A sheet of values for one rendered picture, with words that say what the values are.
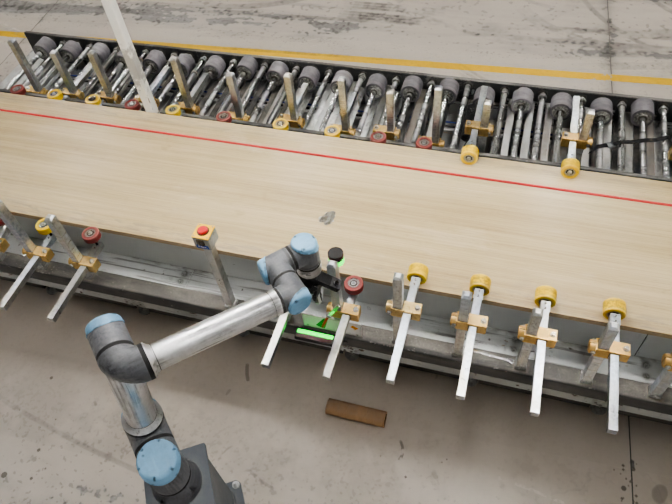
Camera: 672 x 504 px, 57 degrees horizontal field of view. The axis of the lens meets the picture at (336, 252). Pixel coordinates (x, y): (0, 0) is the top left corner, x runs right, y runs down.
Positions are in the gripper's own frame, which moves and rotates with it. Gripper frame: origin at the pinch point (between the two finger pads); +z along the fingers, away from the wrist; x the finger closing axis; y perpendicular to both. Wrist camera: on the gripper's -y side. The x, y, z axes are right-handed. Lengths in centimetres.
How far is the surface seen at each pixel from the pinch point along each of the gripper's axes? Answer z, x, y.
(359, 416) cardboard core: 94, 4, -12
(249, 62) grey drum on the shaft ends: 16, -161, 95
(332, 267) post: -15.0, -6.3, -4.2
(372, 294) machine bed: 31.6, -27.9, -12.4
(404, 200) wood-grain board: 11, -68, -18
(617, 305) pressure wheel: 3, -25, -108
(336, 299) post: 6.2, -6.1, -4.0
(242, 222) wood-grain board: 11, -39, 50
